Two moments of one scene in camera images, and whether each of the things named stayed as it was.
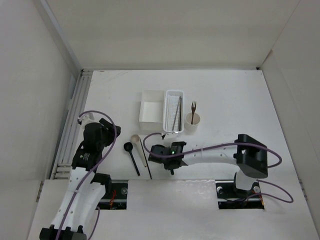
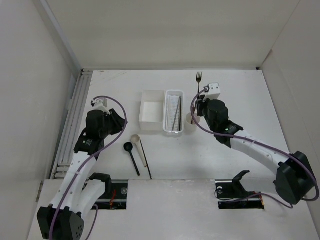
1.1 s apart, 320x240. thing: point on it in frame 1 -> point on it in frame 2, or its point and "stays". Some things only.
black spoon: x=128 y=146 stays
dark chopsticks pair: x=176 y=113 stays
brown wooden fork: x=193 y=109 stays
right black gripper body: x=166 y=165 -> x=202 y=110
